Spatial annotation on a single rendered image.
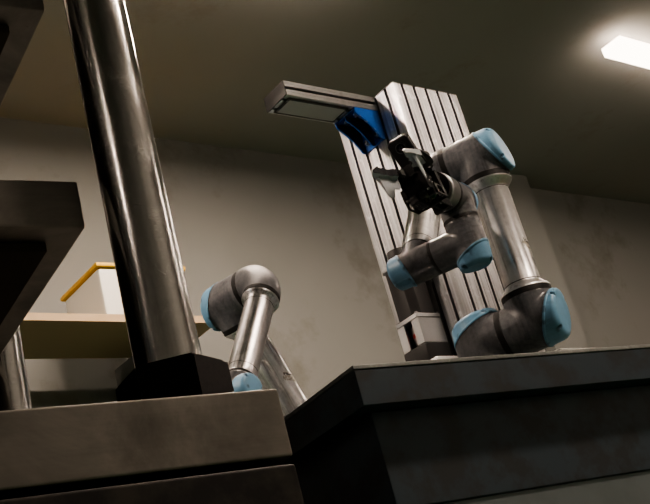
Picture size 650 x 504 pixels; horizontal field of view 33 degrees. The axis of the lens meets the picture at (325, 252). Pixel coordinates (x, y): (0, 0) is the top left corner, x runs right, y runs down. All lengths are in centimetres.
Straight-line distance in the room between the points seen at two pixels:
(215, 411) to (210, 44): 406
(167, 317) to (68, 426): 16
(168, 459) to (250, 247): 458
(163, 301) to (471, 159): 168
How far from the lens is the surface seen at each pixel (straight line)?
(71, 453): 85
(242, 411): 92
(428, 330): 276
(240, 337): 266
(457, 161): 260
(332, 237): 581
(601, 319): 713
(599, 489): 114
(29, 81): 493
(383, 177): 211
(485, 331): 248
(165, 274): 99
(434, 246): 229
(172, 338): 96
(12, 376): 136
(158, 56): 491
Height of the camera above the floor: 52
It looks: 22 degrees up
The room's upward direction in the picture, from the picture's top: 15 degrees counter-clockwise
